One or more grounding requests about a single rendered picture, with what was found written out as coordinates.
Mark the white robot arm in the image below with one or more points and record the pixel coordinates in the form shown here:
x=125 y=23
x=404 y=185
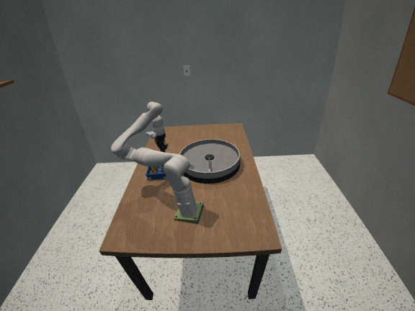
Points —
x=175 y=165

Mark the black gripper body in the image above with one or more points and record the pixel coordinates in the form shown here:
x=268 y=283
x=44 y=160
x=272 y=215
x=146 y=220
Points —
x=161 y=137

